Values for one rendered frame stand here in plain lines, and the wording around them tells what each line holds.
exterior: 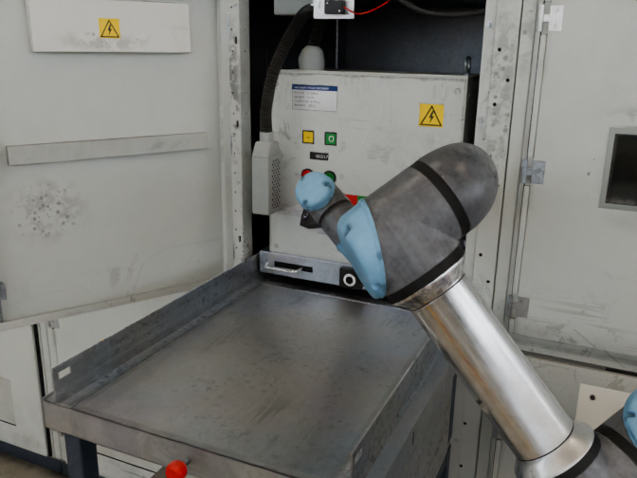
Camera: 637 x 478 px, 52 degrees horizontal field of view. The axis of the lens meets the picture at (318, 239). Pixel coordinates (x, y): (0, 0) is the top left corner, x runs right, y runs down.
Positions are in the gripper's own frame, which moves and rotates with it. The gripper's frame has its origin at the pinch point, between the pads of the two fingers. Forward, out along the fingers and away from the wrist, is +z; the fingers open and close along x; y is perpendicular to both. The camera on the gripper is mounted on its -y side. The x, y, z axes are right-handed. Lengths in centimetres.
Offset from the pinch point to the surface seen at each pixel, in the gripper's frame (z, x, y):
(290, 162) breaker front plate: -2.0, 15.6, -19.8
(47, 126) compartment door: -41, 5, -59
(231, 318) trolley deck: -9.5, -25.8, -21.4
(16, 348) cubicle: 30, -49, -118
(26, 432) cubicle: 46, -77, -119
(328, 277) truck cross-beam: 10.9, -9.7, -7.9
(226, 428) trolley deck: -44, -45, 1
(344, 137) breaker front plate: -5.9, 21.9, -5.3
